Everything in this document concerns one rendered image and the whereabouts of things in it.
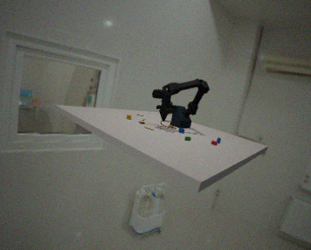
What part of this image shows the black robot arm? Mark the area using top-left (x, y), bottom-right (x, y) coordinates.
top-left (152, 79), bottom-right (210, 118)

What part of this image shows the blue cube block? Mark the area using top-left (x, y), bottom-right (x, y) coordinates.
top-left (178, 128), bottom-right (185, 134)

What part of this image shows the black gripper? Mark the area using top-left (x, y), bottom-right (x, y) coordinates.
top-left (156, 99), bottom-right (175, 122)

